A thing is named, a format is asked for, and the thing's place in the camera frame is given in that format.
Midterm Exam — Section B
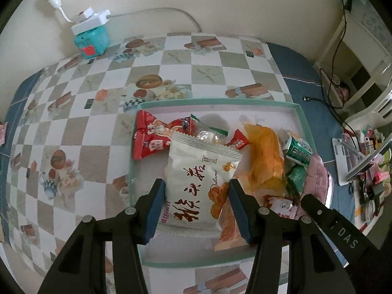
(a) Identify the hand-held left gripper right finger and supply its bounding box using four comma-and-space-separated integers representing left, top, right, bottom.
228, 179, 356, 294

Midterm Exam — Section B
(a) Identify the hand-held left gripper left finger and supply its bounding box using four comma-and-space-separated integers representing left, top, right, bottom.
37, 178, 166, 294

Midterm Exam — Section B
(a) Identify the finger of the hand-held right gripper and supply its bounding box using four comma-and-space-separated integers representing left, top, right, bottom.
300, 194, 382, 267

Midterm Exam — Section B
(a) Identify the orange and white snack packet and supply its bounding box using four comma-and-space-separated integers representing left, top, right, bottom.
214, 174, 261, 252

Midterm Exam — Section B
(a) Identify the clear red snack wrapper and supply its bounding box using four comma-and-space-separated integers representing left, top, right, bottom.
266, 194, 294, 218

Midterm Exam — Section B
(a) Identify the pink snack packet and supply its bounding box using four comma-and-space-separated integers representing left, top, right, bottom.
302, 155, 334, 215

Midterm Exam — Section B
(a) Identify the white packet with orange print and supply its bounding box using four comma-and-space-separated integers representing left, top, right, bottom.
159, 132, 243, 236

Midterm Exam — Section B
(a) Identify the dark green snack packet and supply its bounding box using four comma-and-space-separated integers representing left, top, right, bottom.
286, 164, 310, 196

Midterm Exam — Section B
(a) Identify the yellow snack packet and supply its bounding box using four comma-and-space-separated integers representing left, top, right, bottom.
242, 123, 287, 196

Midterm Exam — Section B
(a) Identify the small red snack packet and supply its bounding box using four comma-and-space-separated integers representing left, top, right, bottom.
225, 129, 250, 150

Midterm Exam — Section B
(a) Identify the large red snack packet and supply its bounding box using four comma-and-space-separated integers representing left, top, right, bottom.
132, 110, 199, 160

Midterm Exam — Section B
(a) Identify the green and white snack packet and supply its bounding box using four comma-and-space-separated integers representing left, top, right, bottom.
285, 132, 314, 167

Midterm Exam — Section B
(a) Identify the teal cardboard tray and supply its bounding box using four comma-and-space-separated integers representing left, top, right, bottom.
128, 98, 325, 267

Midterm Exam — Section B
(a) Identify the white stand with clutter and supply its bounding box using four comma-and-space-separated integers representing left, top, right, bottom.
343, 125, 392, 224

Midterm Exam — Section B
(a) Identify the white phone stand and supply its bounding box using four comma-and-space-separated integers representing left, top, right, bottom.
332, 138, 362, 186

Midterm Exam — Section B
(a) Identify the smartphone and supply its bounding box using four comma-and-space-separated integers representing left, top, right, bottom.
344, 136, 392, 181

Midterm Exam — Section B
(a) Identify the white wooden shelf unit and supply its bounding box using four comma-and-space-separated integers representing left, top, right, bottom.
312, 0, 392, 123

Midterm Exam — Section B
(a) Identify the teal box with red label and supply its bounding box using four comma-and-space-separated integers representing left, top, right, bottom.
73, 26, 110, 59

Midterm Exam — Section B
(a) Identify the white power strip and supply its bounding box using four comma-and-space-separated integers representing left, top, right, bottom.
71, 8, 111, 36

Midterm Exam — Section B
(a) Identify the black cable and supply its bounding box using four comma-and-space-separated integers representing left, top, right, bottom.
303, 0, 365, 147

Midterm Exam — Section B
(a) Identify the white power cable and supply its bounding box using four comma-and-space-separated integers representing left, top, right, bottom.
109, 9, 203, 34

